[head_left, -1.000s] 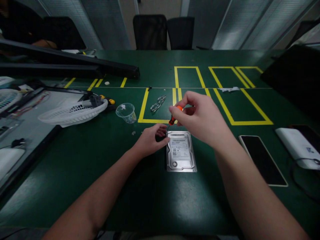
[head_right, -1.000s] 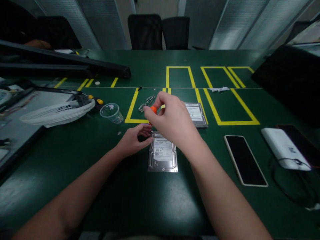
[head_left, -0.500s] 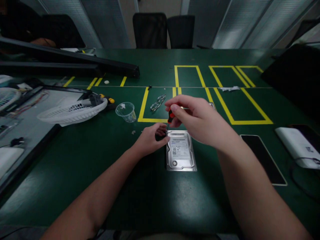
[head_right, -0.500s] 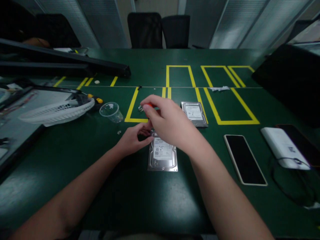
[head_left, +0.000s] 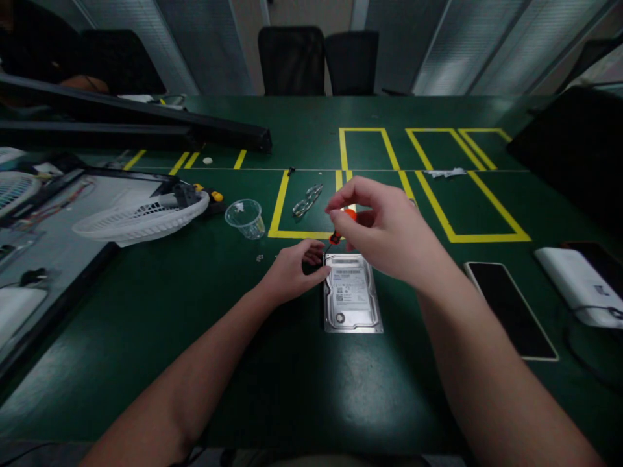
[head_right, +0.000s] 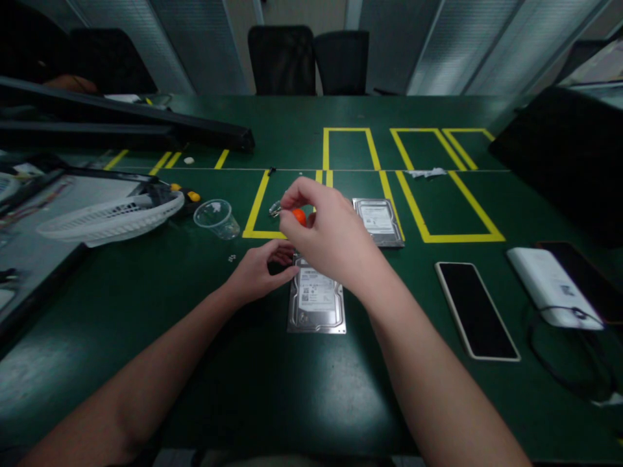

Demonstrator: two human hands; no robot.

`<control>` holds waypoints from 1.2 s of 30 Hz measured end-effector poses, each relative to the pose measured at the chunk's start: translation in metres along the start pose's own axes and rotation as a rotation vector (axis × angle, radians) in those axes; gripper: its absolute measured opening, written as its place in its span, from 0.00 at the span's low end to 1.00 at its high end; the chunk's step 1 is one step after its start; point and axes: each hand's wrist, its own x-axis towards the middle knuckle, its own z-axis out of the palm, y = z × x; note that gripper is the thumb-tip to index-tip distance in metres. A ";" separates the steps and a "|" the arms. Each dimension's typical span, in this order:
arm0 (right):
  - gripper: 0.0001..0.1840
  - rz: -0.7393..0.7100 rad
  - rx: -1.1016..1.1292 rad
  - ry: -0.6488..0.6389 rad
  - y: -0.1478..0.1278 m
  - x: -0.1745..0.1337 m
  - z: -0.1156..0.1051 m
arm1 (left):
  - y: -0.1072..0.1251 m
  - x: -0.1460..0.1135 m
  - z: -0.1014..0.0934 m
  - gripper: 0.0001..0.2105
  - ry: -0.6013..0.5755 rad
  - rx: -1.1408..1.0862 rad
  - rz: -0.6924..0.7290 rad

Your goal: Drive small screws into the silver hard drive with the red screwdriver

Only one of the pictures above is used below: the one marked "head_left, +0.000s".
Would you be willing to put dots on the yellow black tool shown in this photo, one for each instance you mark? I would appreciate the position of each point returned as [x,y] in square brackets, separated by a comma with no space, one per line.
[210,193]

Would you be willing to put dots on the black smartphone with white case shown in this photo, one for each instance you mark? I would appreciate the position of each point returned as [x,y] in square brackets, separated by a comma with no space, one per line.
[511,309]

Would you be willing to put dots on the white fan grille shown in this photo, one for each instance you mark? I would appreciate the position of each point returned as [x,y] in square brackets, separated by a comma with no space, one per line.
[146,219]

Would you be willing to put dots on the person's left fingers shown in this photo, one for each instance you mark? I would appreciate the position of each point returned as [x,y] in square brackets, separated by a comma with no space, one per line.
[311,258]

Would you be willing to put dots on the person's left hand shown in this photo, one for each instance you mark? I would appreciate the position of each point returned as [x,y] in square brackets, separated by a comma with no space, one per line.
[287,275]

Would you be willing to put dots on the grey work tray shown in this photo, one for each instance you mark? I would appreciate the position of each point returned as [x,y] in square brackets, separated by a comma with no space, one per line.
[44,253]

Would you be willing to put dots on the person's right thumb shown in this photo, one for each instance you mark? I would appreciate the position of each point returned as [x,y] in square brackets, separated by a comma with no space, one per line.
[348,225]

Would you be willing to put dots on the long black metal beam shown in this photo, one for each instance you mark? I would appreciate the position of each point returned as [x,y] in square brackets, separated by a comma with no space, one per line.
[131,119]

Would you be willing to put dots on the silver hard disk drive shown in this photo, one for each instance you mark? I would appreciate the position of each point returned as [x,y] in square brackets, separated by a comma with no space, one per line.
[351,299]

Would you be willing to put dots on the black office chair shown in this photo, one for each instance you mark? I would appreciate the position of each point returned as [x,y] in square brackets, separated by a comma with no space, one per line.
[353,63]
[292,61]

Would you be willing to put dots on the black monitor back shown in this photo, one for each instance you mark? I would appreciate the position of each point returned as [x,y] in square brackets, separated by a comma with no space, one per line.
[574,155]

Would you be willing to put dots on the grey fan motor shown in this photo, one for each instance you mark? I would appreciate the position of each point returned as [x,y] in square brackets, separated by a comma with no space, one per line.
[182,194]

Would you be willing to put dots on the white power bank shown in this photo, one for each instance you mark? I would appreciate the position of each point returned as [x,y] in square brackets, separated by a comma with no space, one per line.
[579,284]

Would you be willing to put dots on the clear plastic cup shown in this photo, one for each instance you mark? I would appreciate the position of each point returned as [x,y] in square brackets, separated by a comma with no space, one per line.
[246,219]

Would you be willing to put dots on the person's right index finger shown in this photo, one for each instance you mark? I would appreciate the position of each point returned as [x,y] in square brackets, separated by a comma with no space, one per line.
[343,197]

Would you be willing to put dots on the crumpled white tape piece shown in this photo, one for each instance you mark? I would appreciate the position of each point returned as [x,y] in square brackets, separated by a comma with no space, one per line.
[445,172]

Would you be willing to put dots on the white fan guard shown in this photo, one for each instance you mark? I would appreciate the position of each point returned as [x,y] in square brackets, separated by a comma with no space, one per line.
[17,187]

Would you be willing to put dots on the person's left thumb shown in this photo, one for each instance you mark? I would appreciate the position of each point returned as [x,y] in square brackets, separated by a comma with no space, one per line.
[319,274]

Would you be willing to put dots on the person's right hand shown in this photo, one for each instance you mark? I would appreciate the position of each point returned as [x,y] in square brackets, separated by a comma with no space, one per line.
[384,233]

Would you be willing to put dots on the person's left index finger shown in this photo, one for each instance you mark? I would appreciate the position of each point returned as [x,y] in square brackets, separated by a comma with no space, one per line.
[311,245]

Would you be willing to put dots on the folded clear glasses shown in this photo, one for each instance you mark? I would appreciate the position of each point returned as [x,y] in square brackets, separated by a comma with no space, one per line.
[306,200]

